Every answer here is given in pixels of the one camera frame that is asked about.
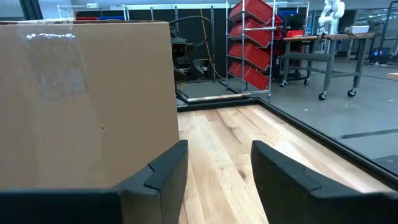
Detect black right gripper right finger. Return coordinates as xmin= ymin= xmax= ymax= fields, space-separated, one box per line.
xmin=251 ymin=140 xmax=398 ymax=224

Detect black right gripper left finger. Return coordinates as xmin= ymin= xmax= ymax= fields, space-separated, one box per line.
xmin=0 ymin=139 xmax=189 ymax=224

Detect brown cardboard shipping box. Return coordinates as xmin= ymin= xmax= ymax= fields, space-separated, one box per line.
xmin=0 ymin=20 xmax=181 ymax=190

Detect wheeled grey workbench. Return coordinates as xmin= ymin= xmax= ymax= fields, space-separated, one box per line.
xmin=279 ymin=32 xmax=376 ymax=101

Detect white box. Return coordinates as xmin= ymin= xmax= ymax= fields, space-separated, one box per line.
xmin=344 ymin=25 xmax=370 ymax=34

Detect black table edge frame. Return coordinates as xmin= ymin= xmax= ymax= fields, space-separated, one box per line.
xmin=176 ymin=93 xmax=398 ymax=191

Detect yellow hanging cable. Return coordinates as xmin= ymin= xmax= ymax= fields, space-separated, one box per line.
xmin=199 ymin=8 xmax=226 ymax=80

